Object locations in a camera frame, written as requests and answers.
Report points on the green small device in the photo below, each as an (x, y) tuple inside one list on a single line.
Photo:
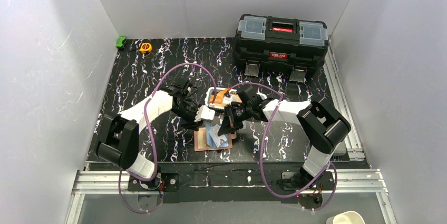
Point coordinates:
[(120, 44)]

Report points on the white plastic cup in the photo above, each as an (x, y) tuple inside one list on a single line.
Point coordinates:
[(349, 217)]

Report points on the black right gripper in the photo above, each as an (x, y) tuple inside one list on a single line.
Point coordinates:
[(231, 116)]

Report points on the white plastic basket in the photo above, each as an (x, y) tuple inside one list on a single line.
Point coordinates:
[(211, 91)]

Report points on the black red toolbox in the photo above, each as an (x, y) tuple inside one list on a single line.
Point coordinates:
[(290, 46)]

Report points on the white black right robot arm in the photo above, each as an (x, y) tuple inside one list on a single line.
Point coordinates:
[(323, 125)]

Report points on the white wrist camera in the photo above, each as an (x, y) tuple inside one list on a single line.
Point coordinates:
[(229, 99), (204, 114)]

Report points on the aluminium frame rail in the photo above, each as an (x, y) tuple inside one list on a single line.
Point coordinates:
[(232, 192)]

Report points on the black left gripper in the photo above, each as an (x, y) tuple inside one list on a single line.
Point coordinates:
[(190, 111)]

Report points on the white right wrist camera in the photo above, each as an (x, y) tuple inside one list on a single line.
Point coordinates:
[(229, 99)]

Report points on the orange credit card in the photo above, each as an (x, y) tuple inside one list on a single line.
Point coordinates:
[(216, 100)]

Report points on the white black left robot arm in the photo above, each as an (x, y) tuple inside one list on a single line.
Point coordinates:
[(118, 137)]

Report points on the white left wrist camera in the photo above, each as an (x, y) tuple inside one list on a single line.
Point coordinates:
[(204, 114)]

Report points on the brown leather card holder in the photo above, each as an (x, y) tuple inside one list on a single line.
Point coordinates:
[(206, 139)]

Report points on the yellow tape measure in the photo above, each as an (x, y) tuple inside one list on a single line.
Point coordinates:
[(145, 48)]

